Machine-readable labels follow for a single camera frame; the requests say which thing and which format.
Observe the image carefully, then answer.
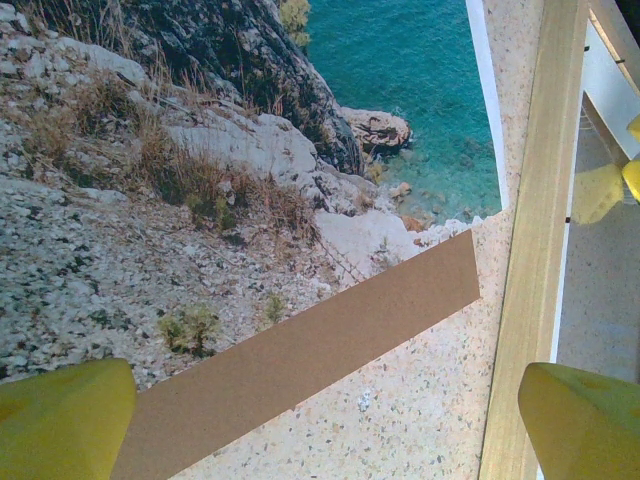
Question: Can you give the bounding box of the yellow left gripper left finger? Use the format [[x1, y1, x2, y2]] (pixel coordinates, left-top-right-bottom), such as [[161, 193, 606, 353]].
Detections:
[[0, 357, 139, 480]]

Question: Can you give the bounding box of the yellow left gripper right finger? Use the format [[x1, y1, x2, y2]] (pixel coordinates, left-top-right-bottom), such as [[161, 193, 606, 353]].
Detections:
[[518, 361, 640, 480]]

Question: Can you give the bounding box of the white mat board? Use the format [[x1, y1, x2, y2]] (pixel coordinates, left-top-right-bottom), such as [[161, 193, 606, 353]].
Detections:
[[581, 19, 640, 159]]

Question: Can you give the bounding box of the light wooden picture frame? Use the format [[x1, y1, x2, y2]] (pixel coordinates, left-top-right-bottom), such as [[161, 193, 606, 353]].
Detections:
[[477, 0, 640, 480]]

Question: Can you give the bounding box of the brown backing board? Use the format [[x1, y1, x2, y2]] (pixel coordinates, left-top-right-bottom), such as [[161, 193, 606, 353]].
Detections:
[[109, 228, 482, 480]]

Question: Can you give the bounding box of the seaside cliff photo print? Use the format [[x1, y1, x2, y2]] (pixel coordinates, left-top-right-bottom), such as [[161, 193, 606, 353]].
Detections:
[[0, 0, 510, 391]]

